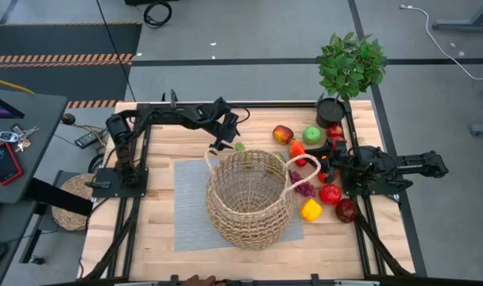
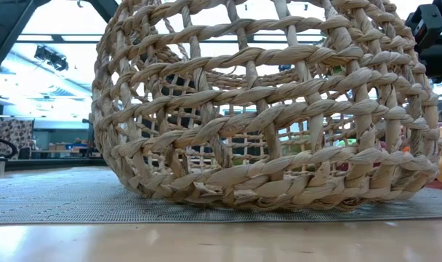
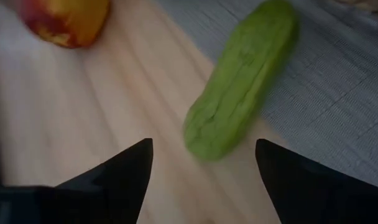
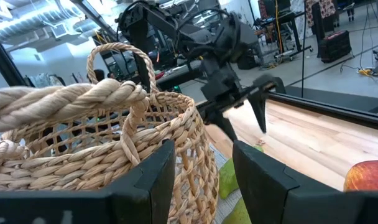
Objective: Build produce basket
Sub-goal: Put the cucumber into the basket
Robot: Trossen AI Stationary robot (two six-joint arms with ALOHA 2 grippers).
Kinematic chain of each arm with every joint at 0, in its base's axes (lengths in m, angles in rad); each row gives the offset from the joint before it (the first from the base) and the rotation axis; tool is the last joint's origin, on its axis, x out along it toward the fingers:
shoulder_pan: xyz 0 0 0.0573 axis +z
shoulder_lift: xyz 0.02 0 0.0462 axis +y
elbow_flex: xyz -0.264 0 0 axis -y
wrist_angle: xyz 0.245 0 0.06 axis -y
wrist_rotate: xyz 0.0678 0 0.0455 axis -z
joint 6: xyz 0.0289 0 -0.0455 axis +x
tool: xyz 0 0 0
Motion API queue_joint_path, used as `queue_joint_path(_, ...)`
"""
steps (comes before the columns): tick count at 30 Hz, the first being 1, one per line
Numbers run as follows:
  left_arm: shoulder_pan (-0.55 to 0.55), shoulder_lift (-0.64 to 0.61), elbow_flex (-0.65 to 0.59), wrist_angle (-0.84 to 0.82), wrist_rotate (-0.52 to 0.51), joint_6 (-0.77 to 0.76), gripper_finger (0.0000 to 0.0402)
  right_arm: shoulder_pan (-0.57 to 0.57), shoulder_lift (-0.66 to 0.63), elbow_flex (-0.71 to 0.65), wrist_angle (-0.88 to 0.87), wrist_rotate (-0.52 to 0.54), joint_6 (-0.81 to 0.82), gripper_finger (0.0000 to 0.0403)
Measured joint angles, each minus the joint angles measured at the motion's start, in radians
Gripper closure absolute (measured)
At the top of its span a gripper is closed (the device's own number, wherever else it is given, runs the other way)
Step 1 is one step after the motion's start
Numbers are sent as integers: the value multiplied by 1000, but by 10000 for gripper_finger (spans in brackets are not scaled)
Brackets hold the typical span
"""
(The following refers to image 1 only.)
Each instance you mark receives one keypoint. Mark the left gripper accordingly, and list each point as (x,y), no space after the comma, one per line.
(227,127)

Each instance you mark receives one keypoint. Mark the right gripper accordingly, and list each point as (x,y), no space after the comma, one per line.
(338,163)

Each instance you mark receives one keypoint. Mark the green cucumber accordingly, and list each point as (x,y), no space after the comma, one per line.
(240,146)

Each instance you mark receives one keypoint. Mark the bright green apple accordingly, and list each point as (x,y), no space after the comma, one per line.
(312,136)

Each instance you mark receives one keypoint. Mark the orange fruit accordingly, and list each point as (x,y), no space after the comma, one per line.
(296,149)

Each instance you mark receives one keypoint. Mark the purple grape bunch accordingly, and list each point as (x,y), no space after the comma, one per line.
(303,186)

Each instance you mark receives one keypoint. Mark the red and yellow apple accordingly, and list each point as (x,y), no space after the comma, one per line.
(283,135)

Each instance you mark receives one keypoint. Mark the yellow bell pepper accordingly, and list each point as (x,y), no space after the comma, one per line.
(310,209)

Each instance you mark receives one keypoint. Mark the dark red pomegranate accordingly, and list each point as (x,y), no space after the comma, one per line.
(346,210)

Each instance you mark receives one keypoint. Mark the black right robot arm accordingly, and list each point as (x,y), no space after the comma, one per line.
(384,163)

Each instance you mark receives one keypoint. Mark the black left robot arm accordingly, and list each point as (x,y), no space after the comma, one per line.
(178,115)

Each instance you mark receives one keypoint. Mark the grey woven placemat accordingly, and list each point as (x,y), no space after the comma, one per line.
(190,206)

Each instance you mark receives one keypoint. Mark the green plant in black pot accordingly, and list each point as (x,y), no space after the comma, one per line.
(350,65)

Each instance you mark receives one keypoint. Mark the person's hand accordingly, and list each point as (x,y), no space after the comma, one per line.
(202,281)

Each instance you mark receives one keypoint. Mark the black power strip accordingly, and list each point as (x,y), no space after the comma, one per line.
(86,140)

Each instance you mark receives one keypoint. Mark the black round knob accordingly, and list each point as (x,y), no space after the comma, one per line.
(68,118)

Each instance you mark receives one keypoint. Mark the round woven seagrass mat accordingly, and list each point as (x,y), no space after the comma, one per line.
(68,216)

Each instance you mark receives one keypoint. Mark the black desk crossbar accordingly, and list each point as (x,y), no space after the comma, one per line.
(59,196)

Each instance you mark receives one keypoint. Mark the grey desk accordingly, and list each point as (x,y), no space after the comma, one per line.
(39,115)

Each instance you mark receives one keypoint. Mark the black hazard-striped floor mat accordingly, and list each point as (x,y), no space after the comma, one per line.
(66,39)

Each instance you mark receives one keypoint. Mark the bunch of metal keys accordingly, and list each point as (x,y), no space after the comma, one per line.
(24,139)

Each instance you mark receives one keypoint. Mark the white car key fob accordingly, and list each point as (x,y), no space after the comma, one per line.
(8,137)

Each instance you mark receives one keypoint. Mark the smartphone in red case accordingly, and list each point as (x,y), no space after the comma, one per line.
(4,163)

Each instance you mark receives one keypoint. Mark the black aluminium rig frame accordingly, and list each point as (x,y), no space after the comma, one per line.
(273,105)

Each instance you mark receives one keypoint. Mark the grey desk leg frame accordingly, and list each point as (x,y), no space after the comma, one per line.
(464,27)

